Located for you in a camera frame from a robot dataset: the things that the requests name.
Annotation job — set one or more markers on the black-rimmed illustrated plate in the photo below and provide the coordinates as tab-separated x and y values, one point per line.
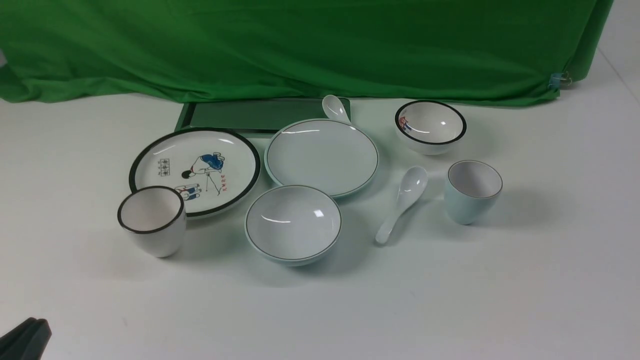
211	169

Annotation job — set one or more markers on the dark green rectangular tray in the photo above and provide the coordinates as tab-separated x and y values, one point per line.
250	116

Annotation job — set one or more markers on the white ceramic spoon on tray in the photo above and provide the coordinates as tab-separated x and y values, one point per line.
334	109

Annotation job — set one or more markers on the pale green cup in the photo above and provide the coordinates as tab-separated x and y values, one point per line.
471	189

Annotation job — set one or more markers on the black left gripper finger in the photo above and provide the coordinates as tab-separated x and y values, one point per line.
8	342
33	340

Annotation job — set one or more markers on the white ceramic spoon on table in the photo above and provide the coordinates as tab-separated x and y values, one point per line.
410	190

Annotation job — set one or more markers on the black-rimmed white small bowl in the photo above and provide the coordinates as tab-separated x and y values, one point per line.
429	127

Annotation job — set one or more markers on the green backdrop cloth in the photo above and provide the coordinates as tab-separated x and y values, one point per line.
482	52

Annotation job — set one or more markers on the pale green large bowl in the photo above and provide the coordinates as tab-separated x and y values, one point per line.
293	225

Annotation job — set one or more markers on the black-rimmed white cup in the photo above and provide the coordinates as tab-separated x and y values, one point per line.
154	218

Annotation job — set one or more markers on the blue binder clip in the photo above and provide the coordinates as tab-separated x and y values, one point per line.
559	80

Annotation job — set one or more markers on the pale green round plate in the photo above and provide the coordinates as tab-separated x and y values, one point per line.
332	156

